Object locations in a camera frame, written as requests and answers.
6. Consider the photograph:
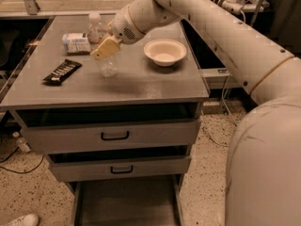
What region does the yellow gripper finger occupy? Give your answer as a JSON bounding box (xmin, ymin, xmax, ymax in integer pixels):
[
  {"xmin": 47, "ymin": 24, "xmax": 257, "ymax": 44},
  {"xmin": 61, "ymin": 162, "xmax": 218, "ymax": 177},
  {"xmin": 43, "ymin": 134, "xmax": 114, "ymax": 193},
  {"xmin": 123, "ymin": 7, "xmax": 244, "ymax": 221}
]
[{"xmin": 90, "ymin": 35, "xmax": 121, "ymax": 60}]

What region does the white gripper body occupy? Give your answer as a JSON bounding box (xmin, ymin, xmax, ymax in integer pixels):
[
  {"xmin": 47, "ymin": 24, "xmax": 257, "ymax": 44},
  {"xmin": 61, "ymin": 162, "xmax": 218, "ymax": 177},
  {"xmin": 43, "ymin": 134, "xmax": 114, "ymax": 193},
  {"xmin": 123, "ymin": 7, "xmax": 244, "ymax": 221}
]
[{"xmin": 108, "ymin": 6, "xmax": 145, "ymax": 44}]

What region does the clear plastic water bottle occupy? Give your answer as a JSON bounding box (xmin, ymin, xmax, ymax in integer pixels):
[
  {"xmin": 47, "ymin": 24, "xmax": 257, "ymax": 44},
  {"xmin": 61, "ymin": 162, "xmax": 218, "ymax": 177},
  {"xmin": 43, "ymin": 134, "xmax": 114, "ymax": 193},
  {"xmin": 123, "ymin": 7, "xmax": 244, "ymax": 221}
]
[{"xmin": 87, "ymin": 12, "xmax": 118, "ymax": 77}]

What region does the lying white labelled bottle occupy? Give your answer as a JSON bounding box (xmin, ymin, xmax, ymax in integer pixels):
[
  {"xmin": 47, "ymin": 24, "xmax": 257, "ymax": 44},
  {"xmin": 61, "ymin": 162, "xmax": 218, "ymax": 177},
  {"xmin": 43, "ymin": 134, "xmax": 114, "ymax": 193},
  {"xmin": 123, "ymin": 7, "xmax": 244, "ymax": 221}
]
[{"xmin": 62, "ymin": 33, "xmax": 91, "ymax": 54}]

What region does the grey drawer cabinet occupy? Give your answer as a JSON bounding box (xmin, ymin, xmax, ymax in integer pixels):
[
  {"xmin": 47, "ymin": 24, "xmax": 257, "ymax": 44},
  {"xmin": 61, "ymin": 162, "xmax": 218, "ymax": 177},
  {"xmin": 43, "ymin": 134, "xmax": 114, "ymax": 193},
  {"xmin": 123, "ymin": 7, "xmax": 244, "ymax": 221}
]
[{"xmin": 0, "ymin": 12, "xmax": 210, "ymax": 226}]

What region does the grey top drawer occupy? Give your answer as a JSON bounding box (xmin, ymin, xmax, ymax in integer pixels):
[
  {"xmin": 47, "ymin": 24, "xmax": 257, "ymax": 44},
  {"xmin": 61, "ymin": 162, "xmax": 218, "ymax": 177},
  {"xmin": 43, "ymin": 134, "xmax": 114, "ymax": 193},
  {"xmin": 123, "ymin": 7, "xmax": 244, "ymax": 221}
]
[{"xmin": 17, "ymin": 103, "xmax": 200, "ymax": 153}]

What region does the grey drawer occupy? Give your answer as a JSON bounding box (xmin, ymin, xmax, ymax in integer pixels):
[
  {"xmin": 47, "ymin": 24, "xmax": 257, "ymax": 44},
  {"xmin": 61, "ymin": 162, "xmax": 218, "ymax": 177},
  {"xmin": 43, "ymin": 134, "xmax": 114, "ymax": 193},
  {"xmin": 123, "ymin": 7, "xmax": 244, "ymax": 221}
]
[
  {"xmin": 17, "ymin": 103, "xmax": 200, "ymax": 153},
  {"xmin": 49, "ymin": 146, "xmax": 191, "ymax": 182},
  {"xmin": 70, "ymin": 175, "xmax": 184, "ymax": 226}
]

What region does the grey middle drawer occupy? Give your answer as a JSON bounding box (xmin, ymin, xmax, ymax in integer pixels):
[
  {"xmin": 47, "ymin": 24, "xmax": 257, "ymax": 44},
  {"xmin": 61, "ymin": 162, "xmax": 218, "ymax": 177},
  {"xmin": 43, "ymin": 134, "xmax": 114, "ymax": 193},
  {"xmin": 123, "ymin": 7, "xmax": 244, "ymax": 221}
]
[{"xmin": 49, "ymin": 146, "xmax": 191, "ymax": 182}]

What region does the small bottle on floor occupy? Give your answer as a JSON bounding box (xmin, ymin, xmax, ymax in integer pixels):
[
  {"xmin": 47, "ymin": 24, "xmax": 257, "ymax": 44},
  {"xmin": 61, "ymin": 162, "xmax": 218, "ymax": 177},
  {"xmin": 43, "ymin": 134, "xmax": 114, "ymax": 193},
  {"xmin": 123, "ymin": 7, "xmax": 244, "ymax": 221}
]
[{"xmin": 12, "ymin": 132, "xmax": 31, "ymax": 153}]

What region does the grey bottom drawer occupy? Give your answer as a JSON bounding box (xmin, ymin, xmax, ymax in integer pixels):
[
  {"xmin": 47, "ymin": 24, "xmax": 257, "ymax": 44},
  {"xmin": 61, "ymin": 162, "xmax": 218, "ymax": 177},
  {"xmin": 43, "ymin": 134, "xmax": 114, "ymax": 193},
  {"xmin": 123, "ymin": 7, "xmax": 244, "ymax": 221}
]
[{"xmin": 70, "ymin": 175, "xmax": 184, "ymax": 226}]

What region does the black snack bar wrapper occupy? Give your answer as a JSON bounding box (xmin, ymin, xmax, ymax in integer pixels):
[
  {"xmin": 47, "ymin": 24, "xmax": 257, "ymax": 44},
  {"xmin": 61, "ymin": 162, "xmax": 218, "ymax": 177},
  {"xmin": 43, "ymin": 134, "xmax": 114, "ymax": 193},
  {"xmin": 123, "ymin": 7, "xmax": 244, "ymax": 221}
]
[{"xmin": 43, "ymin": 59, "xmax": 82, "ymax": 86}]

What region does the white paper bowl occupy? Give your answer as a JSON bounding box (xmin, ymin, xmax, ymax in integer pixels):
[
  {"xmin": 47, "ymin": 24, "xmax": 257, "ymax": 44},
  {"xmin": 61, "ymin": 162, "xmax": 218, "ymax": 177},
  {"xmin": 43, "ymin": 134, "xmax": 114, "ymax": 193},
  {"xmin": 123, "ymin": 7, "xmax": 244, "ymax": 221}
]
[{"xmin": 144, "ymin": 39, "xmax": 187, "ymax": 67}]

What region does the grey metal beam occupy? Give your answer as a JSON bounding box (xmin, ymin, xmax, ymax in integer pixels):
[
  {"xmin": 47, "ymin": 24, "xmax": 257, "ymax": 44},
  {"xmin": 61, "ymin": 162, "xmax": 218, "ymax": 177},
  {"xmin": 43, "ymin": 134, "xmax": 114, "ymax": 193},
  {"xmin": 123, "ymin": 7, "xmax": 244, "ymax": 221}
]
[{"xmin": 200, "ymin": 68, "xmax": 240, "ymax": 89}]

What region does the white power strip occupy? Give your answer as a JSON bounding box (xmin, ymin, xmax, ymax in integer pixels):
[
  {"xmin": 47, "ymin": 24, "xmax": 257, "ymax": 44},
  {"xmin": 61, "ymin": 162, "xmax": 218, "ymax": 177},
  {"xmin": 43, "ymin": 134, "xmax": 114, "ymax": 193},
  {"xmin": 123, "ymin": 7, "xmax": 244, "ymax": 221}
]
[{"xmin": 210, "ymin": 0, "xmax": 243, "ymax": 15}]

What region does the white shoe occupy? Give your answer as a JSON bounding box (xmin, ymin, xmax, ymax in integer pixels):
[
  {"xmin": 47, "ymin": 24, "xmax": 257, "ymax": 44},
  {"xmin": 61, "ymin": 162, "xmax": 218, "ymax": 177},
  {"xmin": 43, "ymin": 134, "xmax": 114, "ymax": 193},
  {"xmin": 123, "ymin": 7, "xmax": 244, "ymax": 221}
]
[{"xmin": 2, "ymin": 214, "xmax": 40, "ymax": 226}]

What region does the white hanging cable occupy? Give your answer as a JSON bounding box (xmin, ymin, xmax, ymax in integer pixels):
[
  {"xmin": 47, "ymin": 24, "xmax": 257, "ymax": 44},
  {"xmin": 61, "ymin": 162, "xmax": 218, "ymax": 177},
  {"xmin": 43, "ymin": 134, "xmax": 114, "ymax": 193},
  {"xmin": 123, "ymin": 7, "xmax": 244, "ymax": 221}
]
[{"xmin": 201, "ymin": 9, "xmax": 247, "ymax": 148}]

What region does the black floor cable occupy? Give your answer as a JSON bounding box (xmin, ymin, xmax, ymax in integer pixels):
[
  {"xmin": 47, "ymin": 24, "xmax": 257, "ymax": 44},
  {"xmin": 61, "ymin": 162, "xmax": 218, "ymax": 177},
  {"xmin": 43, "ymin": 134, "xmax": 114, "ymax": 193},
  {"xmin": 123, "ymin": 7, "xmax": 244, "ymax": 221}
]
[{"xmin": 0, "ymin": 146, "xmax": 45, "ymax": 175}]

